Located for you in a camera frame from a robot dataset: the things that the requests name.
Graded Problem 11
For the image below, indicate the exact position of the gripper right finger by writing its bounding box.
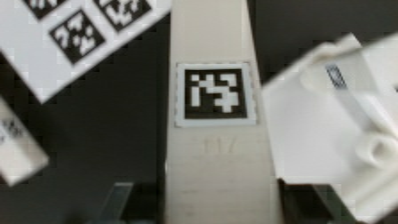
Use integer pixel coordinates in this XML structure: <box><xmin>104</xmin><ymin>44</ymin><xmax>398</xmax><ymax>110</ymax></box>
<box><xmin>276</xmin><ymin>179</ymin><xmax>356</xmax><ymax>224</ymax></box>

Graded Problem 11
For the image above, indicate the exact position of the fiducial marker sheet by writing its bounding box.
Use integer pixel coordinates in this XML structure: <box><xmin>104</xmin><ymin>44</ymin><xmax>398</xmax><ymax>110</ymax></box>
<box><xmin>0</xmin><ymin>0</ymin><xmax>171</xmax><ymax>101</ymax></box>

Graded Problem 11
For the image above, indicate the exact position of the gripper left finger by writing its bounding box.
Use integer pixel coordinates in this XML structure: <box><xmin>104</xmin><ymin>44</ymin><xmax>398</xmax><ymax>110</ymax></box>
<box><xmin>86</xmin><ymin>182</ymin><xmax>157</xmax><ymax>224</ymax></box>

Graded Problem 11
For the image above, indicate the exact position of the white desk top tray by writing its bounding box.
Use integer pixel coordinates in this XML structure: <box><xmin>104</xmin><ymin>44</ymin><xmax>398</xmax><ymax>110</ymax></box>
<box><xmin>262</xmin><ymin>32</ymin><xmax>398</xmax><ymax>224</ymax></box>

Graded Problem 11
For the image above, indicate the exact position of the white desk leg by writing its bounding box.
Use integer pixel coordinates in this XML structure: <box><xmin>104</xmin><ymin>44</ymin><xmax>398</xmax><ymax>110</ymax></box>
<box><xmin>324</xmin><ymin>64</ymin><xmax>398</xmax><ymax>137</ymax></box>
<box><xmin>164</xmin><ymin>0</ymin><xmax>282</xmax><ymax>224</ymax></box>
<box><xmin>0</xmin><ymin>97</ymin><xmax>49</xmax><ymax>186</ymax></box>

